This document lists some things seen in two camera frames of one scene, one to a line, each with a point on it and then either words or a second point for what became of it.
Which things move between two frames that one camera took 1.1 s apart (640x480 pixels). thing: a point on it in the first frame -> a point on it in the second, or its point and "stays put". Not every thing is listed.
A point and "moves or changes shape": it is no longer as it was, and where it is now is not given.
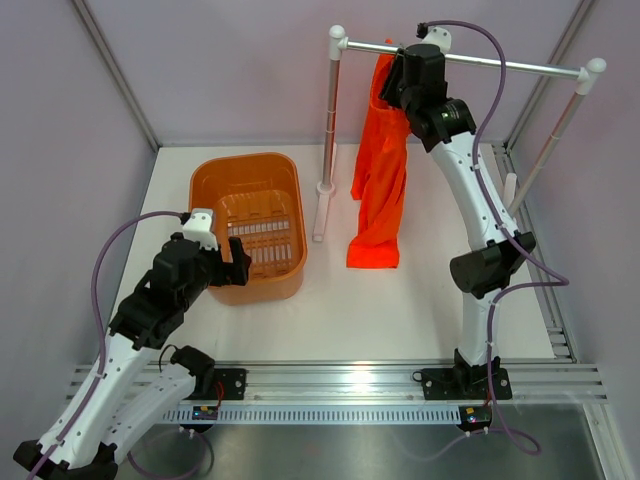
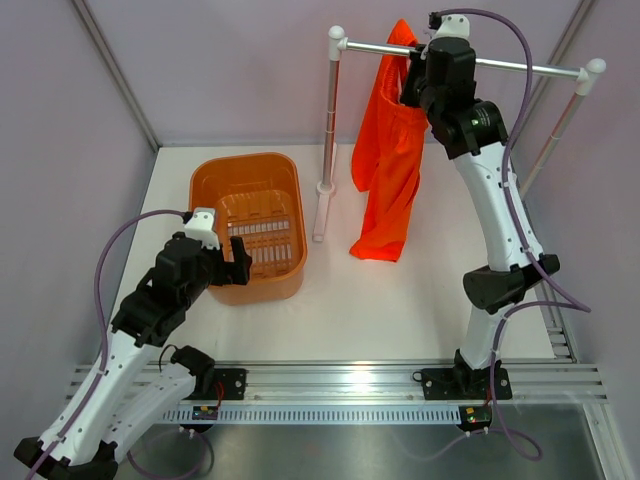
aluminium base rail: x=533 y=383 stays put
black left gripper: x=235 y=272 stays put
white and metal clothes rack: x=587 y=73 stays put
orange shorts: x=379 y=182 moves or changes shape
